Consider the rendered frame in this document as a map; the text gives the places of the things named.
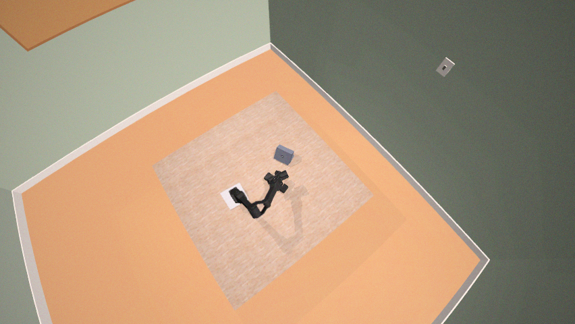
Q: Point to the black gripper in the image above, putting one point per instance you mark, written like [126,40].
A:
[282,189]

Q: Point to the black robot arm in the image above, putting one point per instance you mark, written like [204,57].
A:
[275,183]

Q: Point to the grey sloped panel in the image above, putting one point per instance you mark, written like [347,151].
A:
[284,154]

